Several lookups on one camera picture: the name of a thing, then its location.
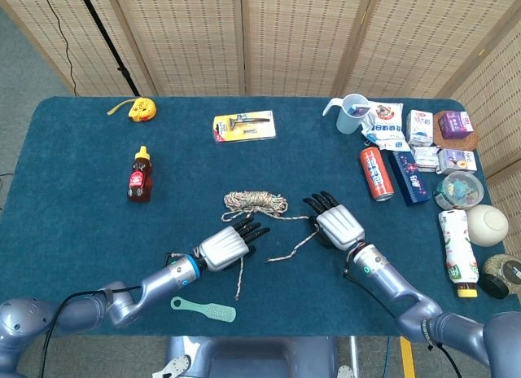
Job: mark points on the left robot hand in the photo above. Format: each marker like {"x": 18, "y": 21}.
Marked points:
{"x": 221, "y": 249}

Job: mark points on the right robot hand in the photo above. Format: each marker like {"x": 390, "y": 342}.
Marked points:
{"x": 340, "y": 227}

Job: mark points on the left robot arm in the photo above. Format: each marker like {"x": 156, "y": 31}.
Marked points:
{"x": 163, "y": 280}

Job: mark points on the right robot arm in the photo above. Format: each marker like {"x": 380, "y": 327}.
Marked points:
{"x": 386, "y": 276}

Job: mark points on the mint green scrub brush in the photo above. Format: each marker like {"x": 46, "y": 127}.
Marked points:
{"x": 221, "y": 313}

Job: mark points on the orange soda can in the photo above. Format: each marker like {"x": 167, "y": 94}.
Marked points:
{"x": 376, "y": 174}

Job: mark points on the dark blue long box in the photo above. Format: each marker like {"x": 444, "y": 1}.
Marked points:
{"x": 409, "y": 178}

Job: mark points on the honey bottle yellow cap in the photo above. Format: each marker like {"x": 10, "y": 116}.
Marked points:
{"x": 139, "y": 182}

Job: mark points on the white blue snack bag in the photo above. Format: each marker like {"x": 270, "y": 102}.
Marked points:
{"x": 386, "y": 129}

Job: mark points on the small tissue packet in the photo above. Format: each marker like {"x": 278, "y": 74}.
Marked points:
{"x": 425, "y": 158}

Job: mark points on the grey blue robot torso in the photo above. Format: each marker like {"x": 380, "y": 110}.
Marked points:
{"x": 252, "y": 355}

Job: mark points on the purple toothpaste tube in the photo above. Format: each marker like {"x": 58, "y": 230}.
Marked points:
{"x": 361, "y": 111}

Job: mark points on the floral label drink bottle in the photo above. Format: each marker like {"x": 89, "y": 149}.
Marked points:
{"x": 458, "y": 251}

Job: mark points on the clear plastic lidded jar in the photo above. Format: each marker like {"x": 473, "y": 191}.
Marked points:
{"x": 458, "y": 190}

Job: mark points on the razor in blister pack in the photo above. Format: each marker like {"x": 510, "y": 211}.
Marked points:
{"x": 244, "y": 127}

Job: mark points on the white milk carton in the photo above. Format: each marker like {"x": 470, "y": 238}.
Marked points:
{"x": 419, "y": 127}

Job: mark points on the white metal table leg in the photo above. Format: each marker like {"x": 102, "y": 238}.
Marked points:
{"x": 355, "y": 357}

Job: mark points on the round woven coaster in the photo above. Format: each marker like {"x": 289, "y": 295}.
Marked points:
{"x": 440, "y": 141}

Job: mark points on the white purple drink carton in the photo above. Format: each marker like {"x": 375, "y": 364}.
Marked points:
{"x": 456, "y": 161}

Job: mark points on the blue carpet table cover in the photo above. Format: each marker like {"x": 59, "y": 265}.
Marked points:
{"x": 81, "y": 239}

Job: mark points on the beige round bowl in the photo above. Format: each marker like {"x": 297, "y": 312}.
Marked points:
{"x": 486, "y": 225}

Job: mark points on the yellow tape measure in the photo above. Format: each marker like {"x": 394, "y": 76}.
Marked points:
{"x": 142, "y": 109}

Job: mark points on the glass jar black lid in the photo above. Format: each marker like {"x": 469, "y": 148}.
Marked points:
{"x": 498, "y": 272}

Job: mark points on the black stand pole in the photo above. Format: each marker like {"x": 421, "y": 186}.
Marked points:
{"x": 106, "y": 40}

